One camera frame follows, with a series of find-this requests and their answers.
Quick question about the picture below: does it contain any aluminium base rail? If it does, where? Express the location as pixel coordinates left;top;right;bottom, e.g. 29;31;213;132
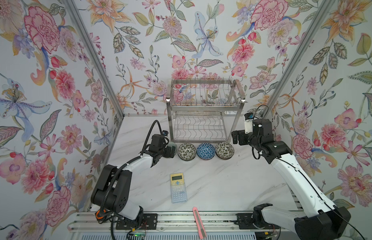
67;209;306;233

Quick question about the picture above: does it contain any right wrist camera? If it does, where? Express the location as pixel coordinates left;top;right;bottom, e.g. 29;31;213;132
244;113;254;134

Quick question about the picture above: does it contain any blue patterned ceramic bowl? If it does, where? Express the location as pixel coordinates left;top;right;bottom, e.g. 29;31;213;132
197;143;216;160

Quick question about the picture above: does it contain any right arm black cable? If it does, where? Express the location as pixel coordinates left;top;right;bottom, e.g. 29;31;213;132
251;104;366;240

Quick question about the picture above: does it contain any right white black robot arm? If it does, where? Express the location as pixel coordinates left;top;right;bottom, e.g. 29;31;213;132
232;119;351;240

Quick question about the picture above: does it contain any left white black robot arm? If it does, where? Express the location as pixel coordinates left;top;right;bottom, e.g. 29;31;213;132
91;134;177;227

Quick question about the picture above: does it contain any yellow blue calculator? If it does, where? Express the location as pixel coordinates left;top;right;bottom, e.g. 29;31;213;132
170;173;188;204

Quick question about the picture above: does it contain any pink utility knife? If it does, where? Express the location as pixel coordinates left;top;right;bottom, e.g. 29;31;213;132
193;207;207;240

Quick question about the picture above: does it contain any black white floral bowl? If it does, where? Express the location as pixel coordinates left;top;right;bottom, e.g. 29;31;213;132
215;142;235;160
178;143;197;161

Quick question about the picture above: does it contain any steel two-tier dish rack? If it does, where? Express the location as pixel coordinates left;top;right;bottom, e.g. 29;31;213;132
166;79;246;144

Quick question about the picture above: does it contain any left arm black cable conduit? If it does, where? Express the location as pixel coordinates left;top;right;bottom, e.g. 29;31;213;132
97;119;164;217

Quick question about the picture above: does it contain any pale green ceramic bowl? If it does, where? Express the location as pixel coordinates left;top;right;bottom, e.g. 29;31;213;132
167;142;178;158

